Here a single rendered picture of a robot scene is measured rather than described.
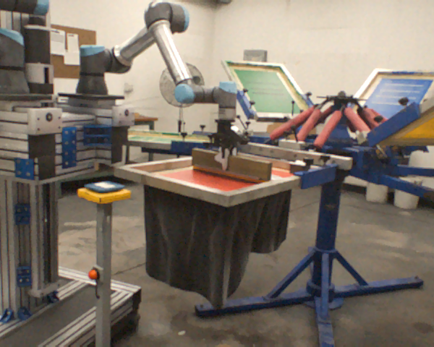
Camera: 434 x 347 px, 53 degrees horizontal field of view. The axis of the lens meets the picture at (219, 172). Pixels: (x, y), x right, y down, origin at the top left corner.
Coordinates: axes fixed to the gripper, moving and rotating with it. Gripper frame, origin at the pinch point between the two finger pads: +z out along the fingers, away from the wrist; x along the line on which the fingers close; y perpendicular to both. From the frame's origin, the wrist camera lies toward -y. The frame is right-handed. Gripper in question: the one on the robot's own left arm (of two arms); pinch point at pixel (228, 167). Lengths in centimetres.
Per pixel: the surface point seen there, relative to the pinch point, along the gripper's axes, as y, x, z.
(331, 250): -2, -107, 64
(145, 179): 12.3, 35.9, 2.5
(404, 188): -50, -76, 12
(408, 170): -37, -128, 11
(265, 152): 12.0, -45.9, -1.5
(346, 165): -32, -46, 0
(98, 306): 16, 55, 48
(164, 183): 1.8, 35.9, 2.6
